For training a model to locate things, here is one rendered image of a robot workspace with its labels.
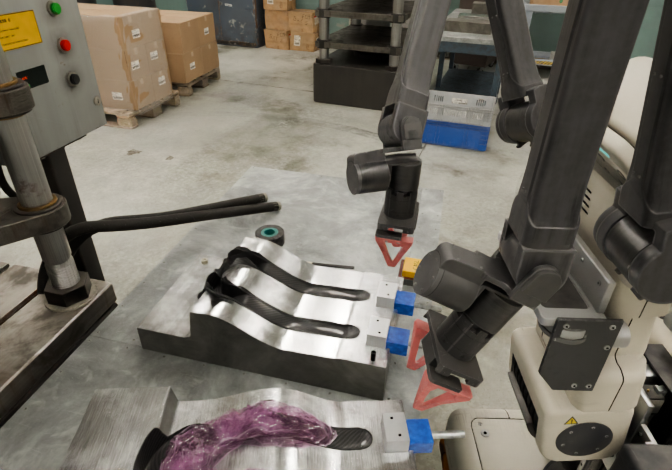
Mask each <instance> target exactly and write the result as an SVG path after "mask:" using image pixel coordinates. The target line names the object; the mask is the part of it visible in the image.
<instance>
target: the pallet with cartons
mask: <svg viewBox="0 0 672 470"><path fill-rule="evenodd" d="M159 12H160V18H161V24H162V30H163V39H164V42H165V48H166V54H167V60H168V67H169V72H170V78H171V84H172V86H177V87H178V89H177V90H178V91H179V94H178V95H179V96H192V95H193V89H192V87H194V88H205V87H207V86H208V85H209V83H208V79H214V80H218V79H220V78H221V76H220V68H219V56H218V47H217V41H216V37H215V28H214V19H213V13H211V12H192V11H175V10H159Z"/></svg>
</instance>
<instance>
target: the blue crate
mask: <svg viewBox="0 0 672 470"><path fill-rule="evenodd" d="M489 132H490V127H485V126H477V125H469V124H461V123H453V122H445V121H437V120H430V119H427V121H426V125H425V129H424V133H423V135H422V143H427V144H434V145H441V146H448V147H456V148H463V149H470V150H477V151H486V146H487V141H488V136H489Z"/></svg>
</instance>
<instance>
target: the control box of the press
mask: <svg viewBox="0 0 672 470"><path fill-rule="evenodd" d="M0 42H1V45H2V48H3V51H4V54H5V57H6V60H7V63H8V66H9V69H10V72H11V75H12V77H16V78H20V79H23V80H24V81H26V82H27V83H28V84H29V86H30V89H31V92H32V95H33V98H34V102H35V107H34V108H33V109H32V111H30V112H29V113H27V114H26V115H25V116H26V119H27V122H28V125H29V128H30V131H31V134H32V137H33V140H34V143H35V146H36V148H37V151H38V154H39V157H40V160H41V163H42V166H43V169H44V172H45V175H46V178H47V181H48V184H49V187H50V190H51V193H56V194H59V195H62V196H63V197H65V199H66V201H67V204H68V207H69V210H70V213H71V219H70V221H69V222H68V223H67V224H66V225H65V226H64V227H63V228H64V230H65V229H66V228H68V227H69V226H72V225H74V224H77V223H81V222H85V221H87V220H86V217H85V213H84V210H83V207H82V203H81V200H80V197H79V194H78V190H77V187H76V184H75V180H74V177H73V174H72V171H71V167H70V164H69V161H68V158H67V154H66V151H65V147H66V146H67V145H69V144H71V143H73V142H75V141H77V140H81V138H83V137H85V136H87V135H86V134H88V133H90V132H92V131H94V130H96V129H97V128H99V127H101V126H103V125H105V124H107V121H106V117H105V113H104V109H103V105H102V100H101V96H100V92H99V88H98V84H97V80H96V76H95V72H94V68H93V64H92V60H91V56H90V52H89V48H88V44H87V40H86V36H85V32H84V28H83V24H82V20H81V16H80V12H79V7H78V3H77V0H0ZM1 165H3V166H6V165H5V162H4V160H3V157H2V155H1V152H0V188H1V189H2V190H3V192H4V193H5V194H6V195H7V196H9V197H18V196H17V194H16V192H15V191H14V190H13V189H12V188H11V187H10V185H9V184H8V182H7V180H6V178H5V175H4V172H3V169H2V166H1ZM73 258H74V261H75V264H76V267H77V270H78V271H83V272H88V274H89V277H90V279H96V280H101V281H105V279H104V275H103V272H102V269H101V266H100V262H99V259H98V256H97V253H96V249H95V246H94V243H93V239H92V236H91V237H90V238H88V239H87V240H86V241H85V242H84V243H83V244H82V245H81V246H80V247H79V249H78V250H77V252H76V254H75V255H74V257H73Z"/></svg>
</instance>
